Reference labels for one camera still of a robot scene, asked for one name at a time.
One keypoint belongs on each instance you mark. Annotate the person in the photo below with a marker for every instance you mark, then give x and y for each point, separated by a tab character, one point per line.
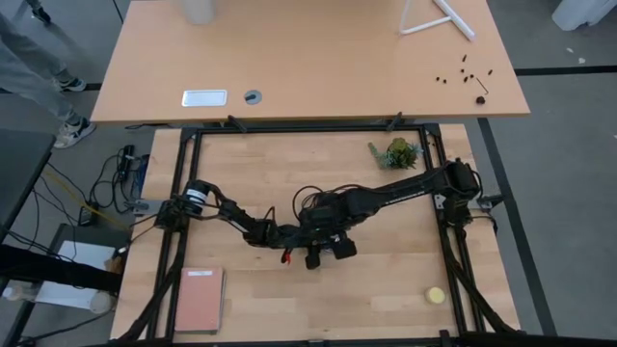
29	77

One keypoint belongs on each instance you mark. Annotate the black aluminium table frame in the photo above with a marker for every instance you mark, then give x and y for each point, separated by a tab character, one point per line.
313	129

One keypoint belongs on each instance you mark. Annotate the black allen key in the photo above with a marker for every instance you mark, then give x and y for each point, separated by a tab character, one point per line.
482	85

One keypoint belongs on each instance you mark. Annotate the light wood desk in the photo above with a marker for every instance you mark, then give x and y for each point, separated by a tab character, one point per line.
313	58

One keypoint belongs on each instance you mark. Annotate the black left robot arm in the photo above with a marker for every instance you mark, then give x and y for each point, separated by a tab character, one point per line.
241	219

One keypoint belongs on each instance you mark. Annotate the pink notebook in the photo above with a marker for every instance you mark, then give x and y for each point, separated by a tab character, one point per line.
200	301

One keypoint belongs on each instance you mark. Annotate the white sheet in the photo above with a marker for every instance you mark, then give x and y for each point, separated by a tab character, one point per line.
77	265

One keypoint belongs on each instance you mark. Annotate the black clamp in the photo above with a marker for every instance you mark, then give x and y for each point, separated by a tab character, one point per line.
394	120
236	123

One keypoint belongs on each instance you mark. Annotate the small black knob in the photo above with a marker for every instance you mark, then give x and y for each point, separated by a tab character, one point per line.
480	99

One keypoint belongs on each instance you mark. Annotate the yellow round disc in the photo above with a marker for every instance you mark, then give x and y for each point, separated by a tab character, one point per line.
435	295

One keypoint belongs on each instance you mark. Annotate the white stand with round top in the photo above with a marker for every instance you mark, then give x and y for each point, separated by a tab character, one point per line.
455	19

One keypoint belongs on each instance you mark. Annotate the white bag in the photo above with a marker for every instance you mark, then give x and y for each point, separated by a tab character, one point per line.
578	12

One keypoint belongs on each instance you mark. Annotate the black side table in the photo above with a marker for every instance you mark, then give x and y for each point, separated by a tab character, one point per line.
19	164

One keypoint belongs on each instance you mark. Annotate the white rectangular desk plate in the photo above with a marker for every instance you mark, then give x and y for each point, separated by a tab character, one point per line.
205	98

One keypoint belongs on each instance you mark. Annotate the black stand leg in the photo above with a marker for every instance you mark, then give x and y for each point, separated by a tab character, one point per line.
41	14

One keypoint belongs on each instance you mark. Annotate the chrome lamp base with socket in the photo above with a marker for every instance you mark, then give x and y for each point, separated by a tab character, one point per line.
336	237

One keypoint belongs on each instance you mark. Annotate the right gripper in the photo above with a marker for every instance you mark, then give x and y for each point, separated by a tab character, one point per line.
323	224

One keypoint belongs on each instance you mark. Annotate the clear plastic cup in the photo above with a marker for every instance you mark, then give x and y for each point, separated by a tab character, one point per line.
101	302

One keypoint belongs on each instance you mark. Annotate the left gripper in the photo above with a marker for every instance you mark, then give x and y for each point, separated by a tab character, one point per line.
294	238

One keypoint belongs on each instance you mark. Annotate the black beam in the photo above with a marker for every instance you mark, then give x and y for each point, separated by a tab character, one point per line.
48	270

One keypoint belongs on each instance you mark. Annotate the potted succulent plant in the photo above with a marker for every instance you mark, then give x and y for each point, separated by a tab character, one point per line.
400	154

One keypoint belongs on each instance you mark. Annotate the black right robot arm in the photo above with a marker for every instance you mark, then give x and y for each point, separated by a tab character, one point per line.
410	190

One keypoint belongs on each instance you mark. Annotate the white cylindrical container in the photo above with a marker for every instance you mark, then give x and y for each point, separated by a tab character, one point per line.
197	12

